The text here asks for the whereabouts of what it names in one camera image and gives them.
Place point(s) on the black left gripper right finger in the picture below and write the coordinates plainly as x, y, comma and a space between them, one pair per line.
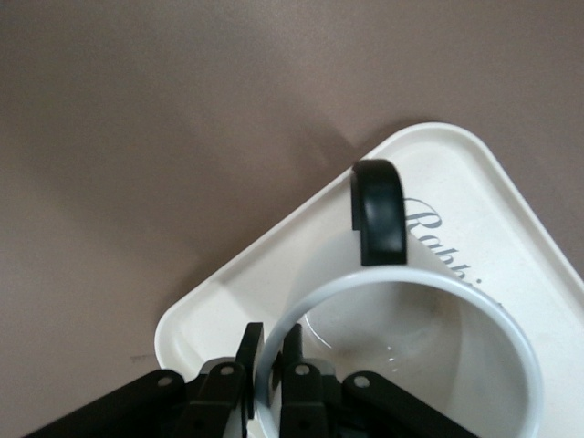
305, 401

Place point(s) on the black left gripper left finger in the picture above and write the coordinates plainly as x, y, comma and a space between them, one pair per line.
214, 401

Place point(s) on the cream rabbit print tray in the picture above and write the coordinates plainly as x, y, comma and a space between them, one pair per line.
479, 205

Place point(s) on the brown table cover mat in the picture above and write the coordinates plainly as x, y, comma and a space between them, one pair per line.
137, 137

